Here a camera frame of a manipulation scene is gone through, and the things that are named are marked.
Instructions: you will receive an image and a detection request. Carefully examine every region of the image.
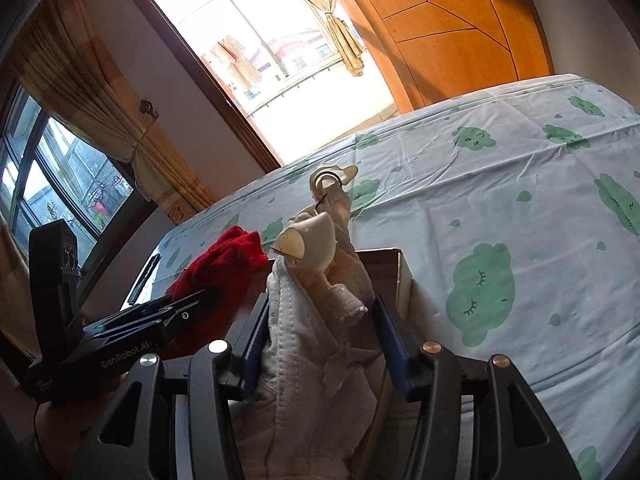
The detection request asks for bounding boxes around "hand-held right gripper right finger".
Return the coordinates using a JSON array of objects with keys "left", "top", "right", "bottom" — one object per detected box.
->
[{"left": 372, "top": 295, "right": 583, "bottom": 480}]

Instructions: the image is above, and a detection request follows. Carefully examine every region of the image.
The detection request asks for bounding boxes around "white quilted underwear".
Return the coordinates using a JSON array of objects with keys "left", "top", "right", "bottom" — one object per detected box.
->
[{"left": 227, "top": 162, "right": 396, "bottom": 480}]

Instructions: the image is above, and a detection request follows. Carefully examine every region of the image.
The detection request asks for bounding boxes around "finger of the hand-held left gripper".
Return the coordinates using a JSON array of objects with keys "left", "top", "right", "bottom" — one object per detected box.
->
[
  {"left": 160, "top": 289, "right": 223, "bottom": 348},
  {"left": 100, "top": 294, "right": 188, "bottom": 328}
]

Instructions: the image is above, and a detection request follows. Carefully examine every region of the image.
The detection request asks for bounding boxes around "yellow patterned curtain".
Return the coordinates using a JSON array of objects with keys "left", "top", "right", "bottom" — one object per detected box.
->
[{"left": 10, "top": 0, "right": 213, "bottom": 226}]

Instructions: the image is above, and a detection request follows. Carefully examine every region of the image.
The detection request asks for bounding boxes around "window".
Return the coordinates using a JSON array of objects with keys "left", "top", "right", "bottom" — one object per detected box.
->
[{"left": 0, "top": 82, "right": 136, "bottom": 271}]

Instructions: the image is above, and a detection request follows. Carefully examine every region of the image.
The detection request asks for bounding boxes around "brown wooden door frame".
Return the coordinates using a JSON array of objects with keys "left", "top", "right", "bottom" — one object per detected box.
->
[{"left": 120, "top": 0, "right": 283, "bottom": 173}]

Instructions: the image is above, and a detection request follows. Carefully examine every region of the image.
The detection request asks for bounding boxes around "shallow cardboard box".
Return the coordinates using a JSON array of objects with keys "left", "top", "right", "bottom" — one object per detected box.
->
[{"left": 170, "top": 247, "right": 476, "bottom": 480}]

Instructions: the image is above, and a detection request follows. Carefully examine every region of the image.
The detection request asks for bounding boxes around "orange hanging cloth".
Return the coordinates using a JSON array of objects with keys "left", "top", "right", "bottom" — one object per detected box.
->
[{"left": 209, "top": 34, "right": 264, "bottom": 92}]

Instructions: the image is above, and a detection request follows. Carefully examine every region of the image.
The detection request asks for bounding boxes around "black phone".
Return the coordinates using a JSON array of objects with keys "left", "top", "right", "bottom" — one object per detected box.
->
[{"left": 127, "top": 254, "right": 162, "bottom": 306}]

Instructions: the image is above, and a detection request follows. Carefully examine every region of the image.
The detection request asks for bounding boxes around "red underwear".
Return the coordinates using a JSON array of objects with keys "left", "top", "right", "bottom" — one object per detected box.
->
[{"left": 164, "top": 226, "right": 270, "bottom": 361}]

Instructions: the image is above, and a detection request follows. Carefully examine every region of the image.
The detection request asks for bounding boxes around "orange wooden door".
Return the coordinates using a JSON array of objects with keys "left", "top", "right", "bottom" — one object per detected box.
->
[{"left": 325, "top": 0, "right": 556, "bottom": 113}]

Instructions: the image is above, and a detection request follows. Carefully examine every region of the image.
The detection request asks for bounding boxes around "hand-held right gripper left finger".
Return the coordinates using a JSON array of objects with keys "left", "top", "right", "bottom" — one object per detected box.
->
[{"left": 70, "top": 292, "right": 271, "bottom": 480}]

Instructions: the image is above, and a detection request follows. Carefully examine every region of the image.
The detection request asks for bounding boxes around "green cloud print tablecloth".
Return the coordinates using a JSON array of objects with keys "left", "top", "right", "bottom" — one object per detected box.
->
[{"left": 122, "top": 74, "right": 640, "bottom": 480}]

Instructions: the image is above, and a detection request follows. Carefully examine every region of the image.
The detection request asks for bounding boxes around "balcony curtain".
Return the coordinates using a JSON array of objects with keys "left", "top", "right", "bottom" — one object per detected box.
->
[{"left": 267, "top": 0, "right": 367, "bottom": 78}]

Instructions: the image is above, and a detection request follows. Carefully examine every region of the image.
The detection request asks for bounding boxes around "person's left hand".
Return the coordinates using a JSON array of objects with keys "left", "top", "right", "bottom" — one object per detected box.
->
[{"left": 35, "top": 377, "right": 126, "bottom": 480}]

